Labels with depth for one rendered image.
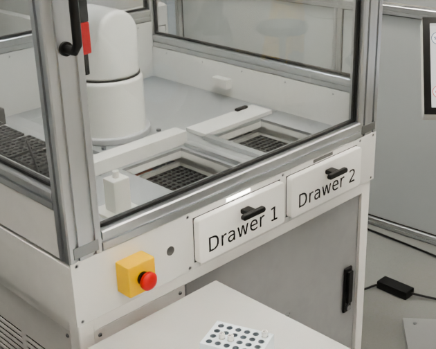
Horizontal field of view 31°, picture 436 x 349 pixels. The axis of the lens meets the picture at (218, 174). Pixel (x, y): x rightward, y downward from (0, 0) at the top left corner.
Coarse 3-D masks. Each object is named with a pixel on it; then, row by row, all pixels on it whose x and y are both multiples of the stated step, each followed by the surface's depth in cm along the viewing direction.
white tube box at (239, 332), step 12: (216, 324) 159; (228, 324) 158; (216, 336) 155; (240, 336) 155; (252, 336) 155; (204, 348) 153; (216, 348) 152; (228, 348) 151; (240, 348) 151; (252, 348) 151; (264, 348) 151
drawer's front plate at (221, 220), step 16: (256, 192) 186; (272, 192) 189; (224, 208) 178; (240, 208) 182; (208, 224) 175; (224, 224) 179; (240, 224) 183; (256, 224) 188; (272, 224) 192; (208, 240) 177; (224, 240) 181; (240, 240) 185; (208, 256) 178
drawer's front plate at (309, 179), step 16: (336, 160) 204; (352, 160) 210; (304, 176) 196; (320, 176) 201; (288, 192) 195; (304, 192) 198; (320, 192) 203; (336, 192) 208; (288, 208) 197; (304, 208) 200
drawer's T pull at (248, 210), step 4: (244, 208) 182; (248, 208) 182; (252, 208) 182; (256, 208) 181; (260, 208) 182; (264, 208) 182; (244, 212) 181; (248, 212) 180; (252, 212) 180; (256, 212) 181; (260, 212) 182; (244, 216) 178; (248, 216) 179; (252, 216) 180; (244, 220) 178
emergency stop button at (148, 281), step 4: (148, 272) 159; (152, 272) 160; (144, 276) 159; (148, 276) 159; (152, 276) 159; (156, 276) 161; (140, 280) 159; (144, 280) 158; (148, 280) 159; (152, 280) 159; (156, 280) 160; (140, 284) 159; (144, 284) 158; (148, 284) 159; (152, 284) 160; (144, 288) 159; (148, 288) 159; (152, 288) 160
